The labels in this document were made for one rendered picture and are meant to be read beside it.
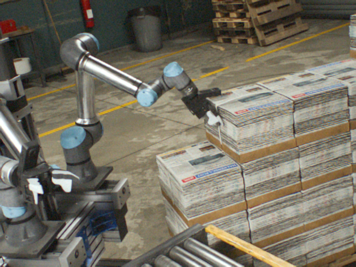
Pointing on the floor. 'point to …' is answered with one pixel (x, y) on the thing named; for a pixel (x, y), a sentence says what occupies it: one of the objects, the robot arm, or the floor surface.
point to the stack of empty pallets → (238, 21)
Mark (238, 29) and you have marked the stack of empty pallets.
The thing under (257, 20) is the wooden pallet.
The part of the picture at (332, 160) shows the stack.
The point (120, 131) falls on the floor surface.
